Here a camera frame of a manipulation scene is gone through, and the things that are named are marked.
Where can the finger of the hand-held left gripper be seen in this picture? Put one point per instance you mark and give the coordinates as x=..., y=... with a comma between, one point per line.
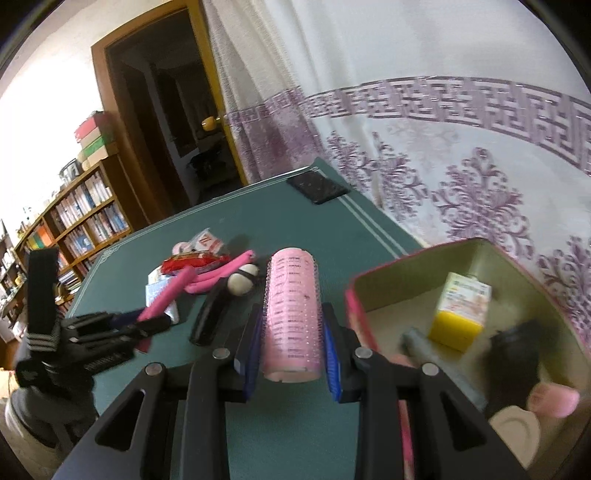
x=104, y=321
x=138, y=331

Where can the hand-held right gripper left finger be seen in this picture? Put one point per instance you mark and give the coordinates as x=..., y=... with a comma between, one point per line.
x=251, y=360

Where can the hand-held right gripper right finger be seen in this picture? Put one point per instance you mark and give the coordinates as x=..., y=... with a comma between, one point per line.
x=331, y=364

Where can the pink flexible curling rod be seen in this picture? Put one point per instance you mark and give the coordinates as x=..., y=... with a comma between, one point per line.
x=173, y=290
x=221, y=272

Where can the red snack packet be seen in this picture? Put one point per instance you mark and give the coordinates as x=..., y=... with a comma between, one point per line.
x=194, y=264

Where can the pink storage box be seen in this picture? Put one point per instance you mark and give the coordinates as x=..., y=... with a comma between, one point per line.
x=415, y=286

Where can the yellow white ointment box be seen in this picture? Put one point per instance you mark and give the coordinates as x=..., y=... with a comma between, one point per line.
x=457, y=314

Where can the green desktop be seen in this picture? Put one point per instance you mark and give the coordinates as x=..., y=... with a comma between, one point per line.
x=286, y=221

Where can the person's left hand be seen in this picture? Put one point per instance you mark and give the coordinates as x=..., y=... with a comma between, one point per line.
x=51, y=420

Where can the white blue packet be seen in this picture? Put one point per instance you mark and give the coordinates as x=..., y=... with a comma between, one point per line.
x=157, y=288

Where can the white ball with black band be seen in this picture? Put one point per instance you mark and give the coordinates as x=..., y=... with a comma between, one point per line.
x=242, y=281

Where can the wooden bookshelf with books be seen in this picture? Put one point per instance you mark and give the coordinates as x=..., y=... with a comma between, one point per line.
x=78, y=217

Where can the pink long box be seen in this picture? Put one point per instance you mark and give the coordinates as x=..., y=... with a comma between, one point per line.
x=181, y=248

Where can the grey tube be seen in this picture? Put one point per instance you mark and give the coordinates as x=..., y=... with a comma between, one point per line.
x=438, y=364

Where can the metal pot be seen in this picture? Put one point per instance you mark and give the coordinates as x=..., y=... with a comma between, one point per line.
x=70, y=173

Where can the green white box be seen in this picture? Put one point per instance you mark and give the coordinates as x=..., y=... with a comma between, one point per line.
x=98, y=146

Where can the red white box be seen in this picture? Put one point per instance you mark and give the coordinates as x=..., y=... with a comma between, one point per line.
x=94, y=125

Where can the black flat device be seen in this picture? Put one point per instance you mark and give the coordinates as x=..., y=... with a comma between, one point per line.
x=318, y=187

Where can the black plastic item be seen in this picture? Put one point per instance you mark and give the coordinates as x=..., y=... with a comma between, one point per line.
x=517, y=360

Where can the beige round compact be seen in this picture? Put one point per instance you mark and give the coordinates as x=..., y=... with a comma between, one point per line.
x=515, y=434

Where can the brass door knob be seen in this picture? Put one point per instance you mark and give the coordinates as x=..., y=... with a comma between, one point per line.
x=210, y=123

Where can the small pink hair roller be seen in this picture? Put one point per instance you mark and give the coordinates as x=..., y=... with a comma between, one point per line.
x=554, y=399

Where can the white purple patterned curtain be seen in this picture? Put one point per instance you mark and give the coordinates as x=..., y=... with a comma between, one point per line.
x=415, y=138

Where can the yellow wooden door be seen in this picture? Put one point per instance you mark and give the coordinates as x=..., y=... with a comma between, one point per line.
x=221, y=92

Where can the brown wooden door frame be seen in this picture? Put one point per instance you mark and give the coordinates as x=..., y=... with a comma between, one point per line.
x=120, y=115

